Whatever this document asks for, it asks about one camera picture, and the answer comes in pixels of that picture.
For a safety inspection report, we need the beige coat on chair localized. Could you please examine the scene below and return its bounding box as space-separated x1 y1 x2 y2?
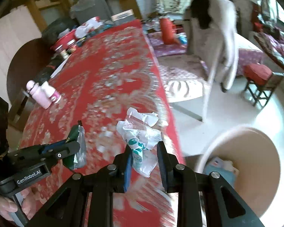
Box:
187 0 239 93

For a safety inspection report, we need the small stool red cushion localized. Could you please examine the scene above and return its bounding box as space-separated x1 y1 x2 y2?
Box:
243 63 284 108

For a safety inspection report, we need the floral sofa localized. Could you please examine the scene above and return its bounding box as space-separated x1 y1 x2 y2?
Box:
253 31 284 70

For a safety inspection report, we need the red basin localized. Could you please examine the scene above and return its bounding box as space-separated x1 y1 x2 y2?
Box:
51 29 78 51

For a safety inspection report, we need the pink bottle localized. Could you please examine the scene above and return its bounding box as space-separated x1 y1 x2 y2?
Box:
26 80 52 109

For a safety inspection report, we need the white pink-label bottle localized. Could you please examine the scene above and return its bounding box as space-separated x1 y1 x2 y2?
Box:
41 81 61 103

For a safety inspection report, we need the trash in bucket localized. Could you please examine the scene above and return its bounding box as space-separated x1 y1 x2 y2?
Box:
203 156 240 187

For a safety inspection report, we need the low table purple cloth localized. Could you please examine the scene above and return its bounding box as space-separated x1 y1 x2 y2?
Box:
146 30 266 76

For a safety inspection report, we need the red floral tablecloth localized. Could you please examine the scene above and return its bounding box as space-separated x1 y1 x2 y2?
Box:
19 19 185 227

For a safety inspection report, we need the red thermos flask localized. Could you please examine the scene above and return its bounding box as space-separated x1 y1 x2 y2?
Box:
159 17 176 45

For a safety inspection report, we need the person's left hand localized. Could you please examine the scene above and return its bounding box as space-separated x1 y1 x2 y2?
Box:
0 188 39 221

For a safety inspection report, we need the clear white plastic bag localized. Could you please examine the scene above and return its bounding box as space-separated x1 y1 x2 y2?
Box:
116 108 162 178

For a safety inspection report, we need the beige plastic trash bucket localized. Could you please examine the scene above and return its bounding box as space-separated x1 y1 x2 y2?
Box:
194 126 281 217

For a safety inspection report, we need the green white plastic wrapper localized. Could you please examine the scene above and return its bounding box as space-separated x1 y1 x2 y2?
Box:
62 120 88 170

